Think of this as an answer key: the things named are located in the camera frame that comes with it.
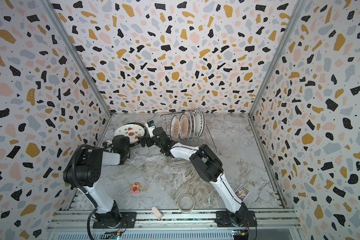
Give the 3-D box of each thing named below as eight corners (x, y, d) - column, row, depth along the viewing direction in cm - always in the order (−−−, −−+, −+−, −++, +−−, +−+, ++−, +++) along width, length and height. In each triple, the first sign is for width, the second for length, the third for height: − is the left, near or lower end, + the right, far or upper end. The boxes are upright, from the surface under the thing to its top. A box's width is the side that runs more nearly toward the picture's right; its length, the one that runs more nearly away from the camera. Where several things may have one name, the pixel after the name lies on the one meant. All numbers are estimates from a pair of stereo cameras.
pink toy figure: (131, 193, 84) (129, 191, 81) (134, 184, 87) (132, 182, 84) (140, 193, 84) (138, 191, 81) (142, 184, 87) (140, 182, 84)
